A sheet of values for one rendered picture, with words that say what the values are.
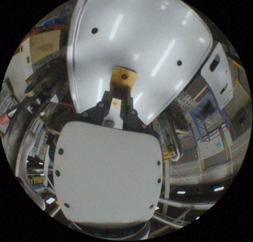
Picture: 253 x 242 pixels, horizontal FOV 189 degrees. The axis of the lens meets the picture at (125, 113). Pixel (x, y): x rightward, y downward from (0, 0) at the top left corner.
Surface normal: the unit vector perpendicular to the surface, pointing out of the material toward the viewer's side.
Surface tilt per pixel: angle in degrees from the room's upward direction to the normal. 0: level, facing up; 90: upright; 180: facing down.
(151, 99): 0
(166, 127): 78
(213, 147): 90
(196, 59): 0
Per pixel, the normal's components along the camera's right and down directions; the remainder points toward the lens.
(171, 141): -0.94, -0.04
